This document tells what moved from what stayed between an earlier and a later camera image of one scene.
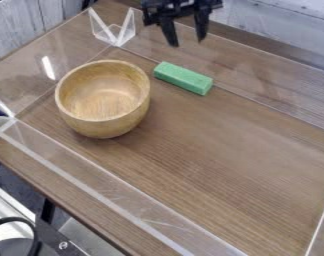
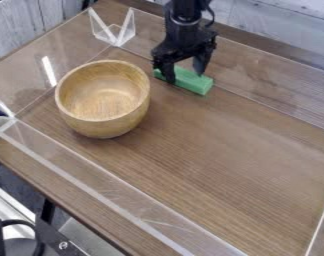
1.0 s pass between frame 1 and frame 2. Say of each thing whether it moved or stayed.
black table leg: stayed
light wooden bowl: stayed
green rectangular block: stayed
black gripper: moved
